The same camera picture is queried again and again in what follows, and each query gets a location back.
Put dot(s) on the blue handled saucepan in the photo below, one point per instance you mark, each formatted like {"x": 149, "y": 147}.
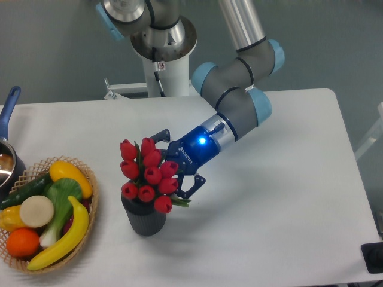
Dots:
{"x": 12, "y": 167}

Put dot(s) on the black device at table edge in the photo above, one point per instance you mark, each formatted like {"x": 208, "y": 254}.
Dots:
{"x": 372, "y": 254}

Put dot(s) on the yellow banana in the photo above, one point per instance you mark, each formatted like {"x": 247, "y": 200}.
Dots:
{"x": 65, "y": 244}

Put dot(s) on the yellow bell pepper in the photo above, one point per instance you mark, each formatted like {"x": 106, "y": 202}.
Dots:
{"x": 11, "y": 220}

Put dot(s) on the orange fruit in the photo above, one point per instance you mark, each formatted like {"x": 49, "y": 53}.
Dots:
{"x": 22, "y": 242}

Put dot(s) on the red tulip bouquet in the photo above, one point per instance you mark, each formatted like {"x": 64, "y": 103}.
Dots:
{"x": 152, "y": 181}

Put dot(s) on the green bok choy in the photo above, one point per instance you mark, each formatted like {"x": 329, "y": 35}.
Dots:
{"x": 58, "y": 192}

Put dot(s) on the green cucumber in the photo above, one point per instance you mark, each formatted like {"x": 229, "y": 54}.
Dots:
{"x": 33, "y": 188}

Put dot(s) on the woven wicker basket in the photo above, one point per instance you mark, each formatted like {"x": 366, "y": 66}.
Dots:
{"x": 91, "y": 204}

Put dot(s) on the dark grey ribbed vase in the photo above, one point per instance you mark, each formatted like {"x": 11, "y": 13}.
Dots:
{"x": 144, "y": 219}

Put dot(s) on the beige round radish slice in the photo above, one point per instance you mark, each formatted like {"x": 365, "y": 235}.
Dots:
{"x": 36, "y": 211}

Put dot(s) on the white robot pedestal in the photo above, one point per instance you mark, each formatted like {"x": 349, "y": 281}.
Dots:
{"x": 165, "y": 58}

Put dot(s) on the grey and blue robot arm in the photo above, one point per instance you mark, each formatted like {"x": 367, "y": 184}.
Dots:
{"x": 229, "y": 89}

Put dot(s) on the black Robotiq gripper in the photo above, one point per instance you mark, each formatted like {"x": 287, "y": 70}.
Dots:
{"x": 190, "y": 152}

